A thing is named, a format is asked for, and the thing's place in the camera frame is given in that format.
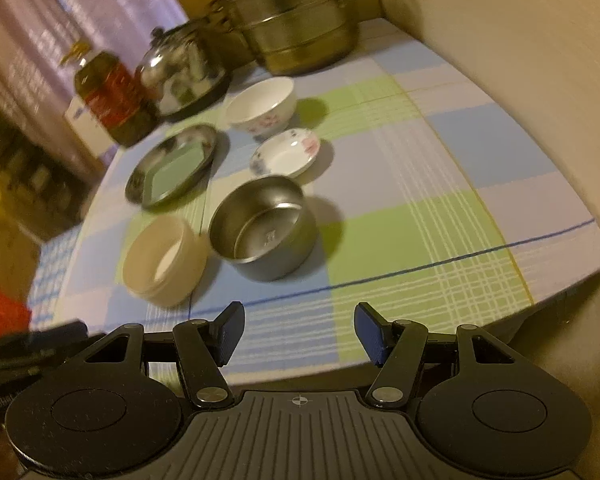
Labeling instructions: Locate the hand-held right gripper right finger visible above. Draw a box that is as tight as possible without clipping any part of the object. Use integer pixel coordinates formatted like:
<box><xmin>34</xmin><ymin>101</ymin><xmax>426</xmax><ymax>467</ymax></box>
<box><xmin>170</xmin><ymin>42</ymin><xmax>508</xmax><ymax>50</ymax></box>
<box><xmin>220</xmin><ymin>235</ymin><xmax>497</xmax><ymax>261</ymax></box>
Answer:
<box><xmin>354</xmin><ymin>301</ymin><xmax>518</xmax><ymax>408</ymax></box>

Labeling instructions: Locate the red plastic crate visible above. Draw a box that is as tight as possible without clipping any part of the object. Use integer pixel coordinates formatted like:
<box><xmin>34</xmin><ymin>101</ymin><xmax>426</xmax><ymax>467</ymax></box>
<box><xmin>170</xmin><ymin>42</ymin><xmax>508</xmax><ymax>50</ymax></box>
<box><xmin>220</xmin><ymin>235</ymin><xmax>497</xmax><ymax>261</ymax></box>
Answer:
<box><xmin>0</xmin><ymin>285</ymin><xmax>32</xmax><ymax>341</ymax></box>

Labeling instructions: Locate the sheer curtain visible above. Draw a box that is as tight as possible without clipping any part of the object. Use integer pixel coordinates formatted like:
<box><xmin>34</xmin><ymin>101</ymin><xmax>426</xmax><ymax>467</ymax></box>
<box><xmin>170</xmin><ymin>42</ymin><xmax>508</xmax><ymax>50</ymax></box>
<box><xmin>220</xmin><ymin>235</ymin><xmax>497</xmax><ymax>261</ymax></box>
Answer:
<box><xmin>0</xmin><ymin>0</ymin><xmax>188</xmax><ymax>171</ymax></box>

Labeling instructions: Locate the small white floral dish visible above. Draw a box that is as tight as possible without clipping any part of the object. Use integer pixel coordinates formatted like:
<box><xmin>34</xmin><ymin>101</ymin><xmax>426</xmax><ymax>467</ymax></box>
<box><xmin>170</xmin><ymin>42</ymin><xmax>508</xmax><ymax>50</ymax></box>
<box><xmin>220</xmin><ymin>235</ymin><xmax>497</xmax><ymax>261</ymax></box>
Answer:
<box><xmin>250</xmin><ymin>128</ymin><xmax>322</xmax><ymax>179</ymax></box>

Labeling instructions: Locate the checked tablecloth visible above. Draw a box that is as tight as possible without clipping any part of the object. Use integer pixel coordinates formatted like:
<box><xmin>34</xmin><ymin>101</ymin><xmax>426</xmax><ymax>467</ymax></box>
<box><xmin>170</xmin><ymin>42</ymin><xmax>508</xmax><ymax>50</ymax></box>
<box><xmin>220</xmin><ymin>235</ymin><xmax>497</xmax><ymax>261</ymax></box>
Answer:
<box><xmin>27</xmin><ymin>17</ymin><xmax>600</xmax><ymax>386</ymax></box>

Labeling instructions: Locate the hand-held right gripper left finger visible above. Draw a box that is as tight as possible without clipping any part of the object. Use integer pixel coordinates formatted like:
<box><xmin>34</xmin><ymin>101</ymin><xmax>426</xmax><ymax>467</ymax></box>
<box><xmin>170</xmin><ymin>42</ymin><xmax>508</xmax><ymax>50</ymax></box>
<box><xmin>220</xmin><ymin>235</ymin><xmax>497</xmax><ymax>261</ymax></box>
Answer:
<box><xmin>82</xmin><ymin>301</ymin><xmax>246</xmax><ymax>408</ymax></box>

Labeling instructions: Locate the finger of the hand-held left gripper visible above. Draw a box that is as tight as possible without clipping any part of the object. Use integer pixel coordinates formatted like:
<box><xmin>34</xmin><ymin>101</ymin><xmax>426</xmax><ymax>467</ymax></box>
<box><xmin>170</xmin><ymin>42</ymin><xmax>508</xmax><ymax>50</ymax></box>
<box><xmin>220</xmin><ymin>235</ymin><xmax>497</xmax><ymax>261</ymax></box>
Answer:
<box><xmin>27</xmin><ymin>321</ymin><xmax>89</xmax><ymax>356</ymax></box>

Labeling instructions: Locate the steel steamer pot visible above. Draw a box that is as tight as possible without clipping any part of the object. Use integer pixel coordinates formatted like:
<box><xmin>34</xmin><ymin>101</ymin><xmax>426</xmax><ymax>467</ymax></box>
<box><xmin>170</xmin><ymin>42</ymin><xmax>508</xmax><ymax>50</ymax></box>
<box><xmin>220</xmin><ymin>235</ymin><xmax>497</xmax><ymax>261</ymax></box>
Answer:
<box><xmin>210</xmin><ymin>0</ymin><xmax>381</xmax><ymax>76</ymax></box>

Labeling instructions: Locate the blue grid cloth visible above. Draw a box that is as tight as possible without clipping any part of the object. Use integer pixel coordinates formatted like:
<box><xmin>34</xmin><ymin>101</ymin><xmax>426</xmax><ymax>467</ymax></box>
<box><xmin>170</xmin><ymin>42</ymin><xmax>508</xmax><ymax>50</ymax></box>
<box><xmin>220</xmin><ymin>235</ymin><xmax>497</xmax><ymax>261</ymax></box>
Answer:
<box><xmin>27</xmin><ymin>232</ymin><xmax>83</xmax><ymax>331</ymax></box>

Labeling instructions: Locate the steel bowl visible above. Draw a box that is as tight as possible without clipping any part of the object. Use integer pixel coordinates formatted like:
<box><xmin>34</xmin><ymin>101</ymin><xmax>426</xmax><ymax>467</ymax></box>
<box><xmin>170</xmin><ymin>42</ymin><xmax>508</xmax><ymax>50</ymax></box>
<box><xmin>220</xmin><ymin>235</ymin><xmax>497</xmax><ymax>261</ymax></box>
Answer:
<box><xmin>208</xmin><ymin>175</ymin><xmax>320</xmax><ymax>282</ymax></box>

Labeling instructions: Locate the dark metal rack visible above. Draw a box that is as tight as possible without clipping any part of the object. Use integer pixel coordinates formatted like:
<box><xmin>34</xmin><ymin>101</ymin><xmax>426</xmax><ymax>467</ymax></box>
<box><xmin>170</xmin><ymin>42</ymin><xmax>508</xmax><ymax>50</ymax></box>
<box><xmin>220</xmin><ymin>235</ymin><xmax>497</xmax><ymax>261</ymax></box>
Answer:
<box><xmin>0</xmin><ymin>110</ymin><xmax>88</xmax><ymax>238</ymax></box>

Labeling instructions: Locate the steel kettle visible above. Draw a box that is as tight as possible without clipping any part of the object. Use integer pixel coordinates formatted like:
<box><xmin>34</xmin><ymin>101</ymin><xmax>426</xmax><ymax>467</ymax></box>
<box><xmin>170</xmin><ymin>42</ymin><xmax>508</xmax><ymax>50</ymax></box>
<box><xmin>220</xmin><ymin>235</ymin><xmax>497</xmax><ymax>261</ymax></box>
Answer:
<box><xmin>135</xmin><ymin>17</ymin><xmax>231</xmax><ymax>121</ymax></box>

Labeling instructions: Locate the white floral bowl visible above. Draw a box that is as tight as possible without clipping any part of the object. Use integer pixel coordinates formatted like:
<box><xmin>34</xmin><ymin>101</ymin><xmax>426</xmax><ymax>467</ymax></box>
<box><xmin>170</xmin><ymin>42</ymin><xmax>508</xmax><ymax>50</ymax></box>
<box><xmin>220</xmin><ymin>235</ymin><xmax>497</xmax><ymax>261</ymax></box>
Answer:
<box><xmin>224</xmin><ymin>77</ymin><xmax>298</xmax><ymax>137</ymax></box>

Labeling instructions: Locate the cream plastic bowl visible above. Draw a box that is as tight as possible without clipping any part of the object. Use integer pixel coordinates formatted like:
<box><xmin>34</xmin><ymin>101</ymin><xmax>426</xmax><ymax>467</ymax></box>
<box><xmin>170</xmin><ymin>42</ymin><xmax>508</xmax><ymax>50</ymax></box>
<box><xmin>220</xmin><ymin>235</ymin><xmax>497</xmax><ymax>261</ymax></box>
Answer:
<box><xmin>122</xmin><ymin>215</ymin><xmax>208</xmax><ymax>307</ymax></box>

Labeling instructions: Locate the cooking oil bottle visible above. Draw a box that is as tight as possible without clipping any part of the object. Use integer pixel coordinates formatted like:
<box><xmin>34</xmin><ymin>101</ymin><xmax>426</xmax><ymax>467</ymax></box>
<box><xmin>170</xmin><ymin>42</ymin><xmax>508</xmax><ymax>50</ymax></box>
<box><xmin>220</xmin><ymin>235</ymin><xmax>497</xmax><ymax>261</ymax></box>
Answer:
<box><xmin>60</xmin><ymin>40</ymin><xmax>158</xmax><ymax>148</ymax></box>

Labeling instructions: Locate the steel plate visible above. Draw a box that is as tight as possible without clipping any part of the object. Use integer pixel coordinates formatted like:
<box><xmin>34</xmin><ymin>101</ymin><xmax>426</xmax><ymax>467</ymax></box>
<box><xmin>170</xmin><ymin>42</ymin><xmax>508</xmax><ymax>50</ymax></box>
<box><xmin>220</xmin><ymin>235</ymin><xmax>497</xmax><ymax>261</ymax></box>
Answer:
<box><xmin>125</xmin><ymin>124</ymin><xmax>220</xmax><ymax>211</ymax></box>

